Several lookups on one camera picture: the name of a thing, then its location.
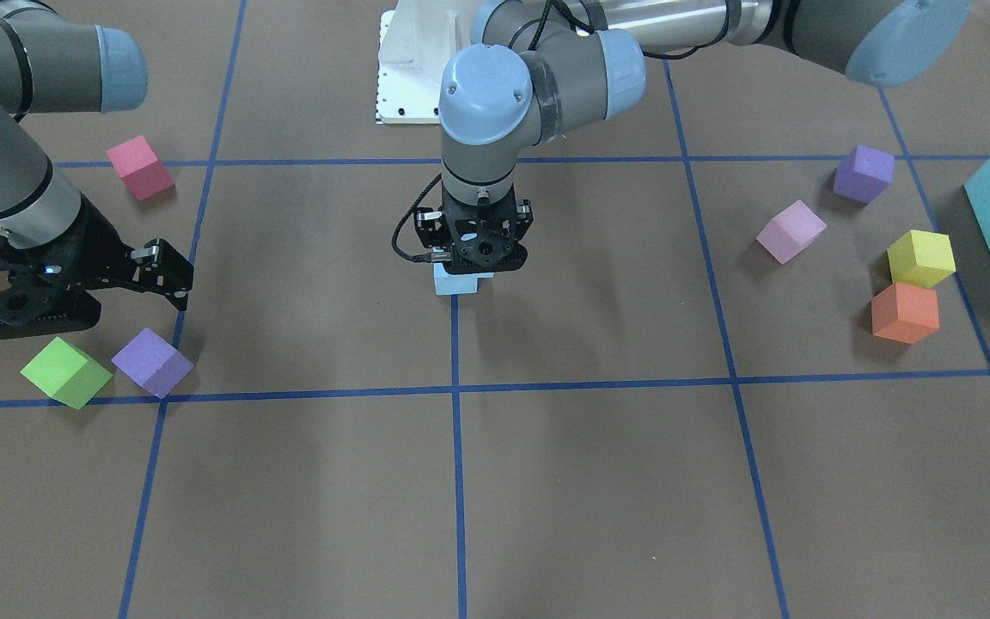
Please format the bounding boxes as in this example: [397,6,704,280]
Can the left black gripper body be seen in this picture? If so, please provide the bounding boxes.
[415,196,534,275]

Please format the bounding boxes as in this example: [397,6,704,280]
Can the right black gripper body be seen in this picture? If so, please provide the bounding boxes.
[0,199,161,340]

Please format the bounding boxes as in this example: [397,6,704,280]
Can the blue foam block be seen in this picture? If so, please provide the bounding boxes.
[433,263,494,297]

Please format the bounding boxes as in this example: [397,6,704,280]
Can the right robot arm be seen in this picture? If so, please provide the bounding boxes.
[0,1,195,340]

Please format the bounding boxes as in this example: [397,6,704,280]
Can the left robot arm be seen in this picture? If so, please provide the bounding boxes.
[402,1,970,275]

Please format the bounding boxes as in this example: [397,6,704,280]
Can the far purple foam block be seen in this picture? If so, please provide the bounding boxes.
[113,328,195,399]

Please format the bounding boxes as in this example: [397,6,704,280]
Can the purple foam block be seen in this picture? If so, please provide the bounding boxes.
[832,144,895,205]
[113,328,195,399]

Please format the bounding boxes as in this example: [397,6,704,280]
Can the green foam block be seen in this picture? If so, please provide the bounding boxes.
[20,337,113,410]

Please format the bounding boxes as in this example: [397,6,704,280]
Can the far pink foam block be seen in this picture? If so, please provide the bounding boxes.
[106,136,176,201]

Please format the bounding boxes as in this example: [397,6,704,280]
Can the light pink foam block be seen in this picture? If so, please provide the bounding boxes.
[755,200,828,264]

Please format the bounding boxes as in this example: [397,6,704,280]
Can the near purple foam block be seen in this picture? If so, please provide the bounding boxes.
[832,144,895,205]

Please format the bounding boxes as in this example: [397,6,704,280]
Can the near orange foam block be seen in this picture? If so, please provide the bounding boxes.
[870,282,940,345]

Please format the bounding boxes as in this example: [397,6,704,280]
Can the yellow foam block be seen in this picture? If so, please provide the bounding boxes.
[885,229,957,289]

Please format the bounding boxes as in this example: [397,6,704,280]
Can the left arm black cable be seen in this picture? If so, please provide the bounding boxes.
[391,172,453,262]

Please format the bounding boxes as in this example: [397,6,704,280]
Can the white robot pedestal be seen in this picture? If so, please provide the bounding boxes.
[375,1,480,125]

